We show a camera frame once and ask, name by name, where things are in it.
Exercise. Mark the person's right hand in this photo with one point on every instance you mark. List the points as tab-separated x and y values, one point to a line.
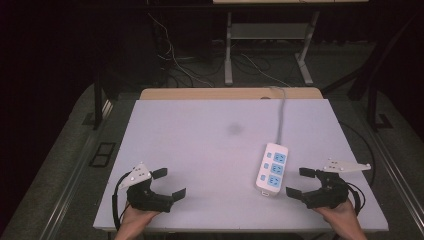
343	218

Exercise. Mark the wooden table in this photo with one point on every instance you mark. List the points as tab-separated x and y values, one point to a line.
216	93

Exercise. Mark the grey metal desk frame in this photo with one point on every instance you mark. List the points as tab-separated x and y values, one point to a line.
266	30

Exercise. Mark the person's left hand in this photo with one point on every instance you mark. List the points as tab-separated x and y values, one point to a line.
133	220

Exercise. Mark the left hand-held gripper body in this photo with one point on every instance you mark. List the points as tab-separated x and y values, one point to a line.
146	199

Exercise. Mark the white power strip blue sockets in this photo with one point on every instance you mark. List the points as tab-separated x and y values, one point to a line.
272	170

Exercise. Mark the black metal stand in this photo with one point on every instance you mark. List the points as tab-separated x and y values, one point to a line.
375	100
97	96

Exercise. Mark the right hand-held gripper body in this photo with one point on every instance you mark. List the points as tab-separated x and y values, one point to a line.
328	193

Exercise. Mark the black rectangular floor frame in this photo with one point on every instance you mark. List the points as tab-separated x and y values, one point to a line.
102	154

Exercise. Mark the aluminium floor rail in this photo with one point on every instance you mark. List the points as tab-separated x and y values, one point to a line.
398	176
71	186

